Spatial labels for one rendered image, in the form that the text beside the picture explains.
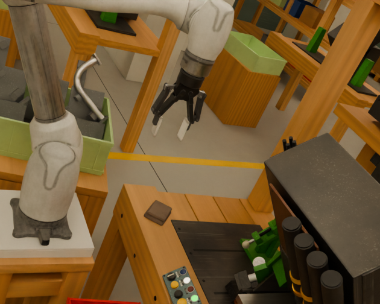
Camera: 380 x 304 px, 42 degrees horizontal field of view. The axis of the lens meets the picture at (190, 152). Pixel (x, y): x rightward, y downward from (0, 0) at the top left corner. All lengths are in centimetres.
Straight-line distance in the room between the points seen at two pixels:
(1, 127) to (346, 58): 133
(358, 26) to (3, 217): 138
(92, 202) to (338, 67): 111
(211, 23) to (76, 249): 81
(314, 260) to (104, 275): 133
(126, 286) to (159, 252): 116
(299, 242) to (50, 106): 96
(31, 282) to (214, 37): 95
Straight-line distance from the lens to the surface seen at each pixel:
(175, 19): 152
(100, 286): 221
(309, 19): 737
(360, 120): 167
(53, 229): 163
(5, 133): 205
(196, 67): 140
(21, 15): 155
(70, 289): 173
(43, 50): 158
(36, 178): 152
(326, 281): 93
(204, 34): 137
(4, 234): 162
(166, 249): 173
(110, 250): 205
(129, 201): 188
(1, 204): 173
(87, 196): 208
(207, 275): 172
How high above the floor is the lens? 198
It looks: 27 degrees down
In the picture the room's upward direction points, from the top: 24 degrees clockwise
